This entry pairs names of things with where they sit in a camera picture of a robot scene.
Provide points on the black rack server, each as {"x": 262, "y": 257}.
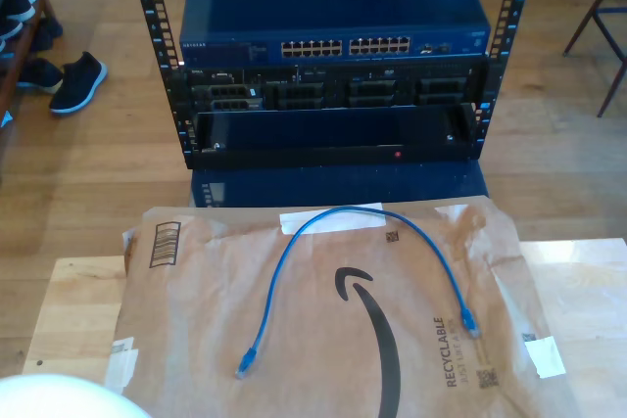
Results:
{"x": 333, "y": 90}

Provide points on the brown packing paper mailer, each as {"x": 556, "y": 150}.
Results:
{"x": 245, "y": 291}

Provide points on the blue device under rack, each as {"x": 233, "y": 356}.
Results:
{"x": 343, "y": 188}

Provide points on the blue network switch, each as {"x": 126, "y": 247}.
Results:
{"x": 333, "y": 2}

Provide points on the dark metal chair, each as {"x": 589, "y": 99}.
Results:
{"x": 614, "y": 10}

